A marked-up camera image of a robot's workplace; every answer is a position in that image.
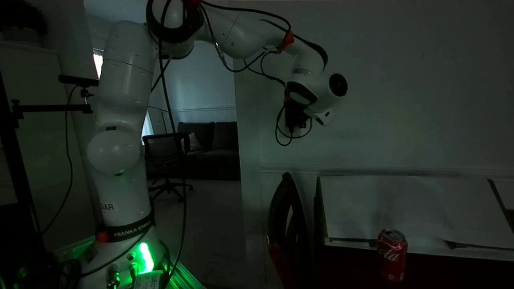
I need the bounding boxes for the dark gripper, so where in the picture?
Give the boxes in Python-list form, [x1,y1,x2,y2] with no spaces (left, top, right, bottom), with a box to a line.
[284,98,313,135]

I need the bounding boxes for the dark sofa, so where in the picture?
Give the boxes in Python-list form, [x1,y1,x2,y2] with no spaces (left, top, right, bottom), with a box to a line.
[175,121,241,182]

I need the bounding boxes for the dark curved-back chair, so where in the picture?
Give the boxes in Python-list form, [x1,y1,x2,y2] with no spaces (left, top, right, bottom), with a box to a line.
[265,172,318,289]

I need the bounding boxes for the black office chair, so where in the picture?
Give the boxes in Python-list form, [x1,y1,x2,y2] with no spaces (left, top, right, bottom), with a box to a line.
[141,132,196,204]

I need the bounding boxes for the large white board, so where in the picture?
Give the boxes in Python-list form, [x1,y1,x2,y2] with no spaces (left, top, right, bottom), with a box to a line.
[318,174,514,252]

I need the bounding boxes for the red soda can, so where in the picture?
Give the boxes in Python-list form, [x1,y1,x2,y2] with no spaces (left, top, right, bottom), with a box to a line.
[376,228,409,284]

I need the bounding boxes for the bright window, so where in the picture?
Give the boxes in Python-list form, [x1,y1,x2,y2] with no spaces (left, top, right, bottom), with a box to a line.
[91,48,106,82]

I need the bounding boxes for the dark wooden table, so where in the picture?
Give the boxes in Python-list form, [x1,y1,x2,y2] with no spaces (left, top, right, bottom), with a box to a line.
[310,235,514,289]

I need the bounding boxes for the black tripod stand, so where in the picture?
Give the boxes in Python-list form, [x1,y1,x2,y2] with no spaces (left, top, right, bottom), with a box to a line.
[0,74,50,289]

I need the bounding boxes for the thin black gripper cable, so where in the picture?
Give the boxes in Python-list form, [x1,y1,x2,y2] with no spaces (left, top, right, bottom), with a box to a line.
[201,0,329,148]

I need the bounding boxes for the red strap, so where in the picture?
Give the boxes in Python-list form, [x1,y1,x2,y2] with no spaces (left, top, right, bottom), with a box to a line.
[279,29,297,53]

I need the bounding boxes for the black bar camera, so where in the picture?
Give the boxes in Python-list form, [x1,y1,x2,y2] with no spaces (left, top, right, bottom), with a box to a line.
[56,74,101,88]

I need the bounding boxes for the thin black camera cable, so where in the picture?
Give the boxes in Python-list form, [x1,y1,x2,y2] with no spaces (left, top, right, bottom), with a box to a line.
[38,85,77,238]

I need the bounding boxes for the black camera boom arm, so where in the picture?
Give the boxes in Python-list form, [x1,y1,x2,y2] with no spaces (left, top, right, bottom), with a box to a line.
[10,87,95,130]

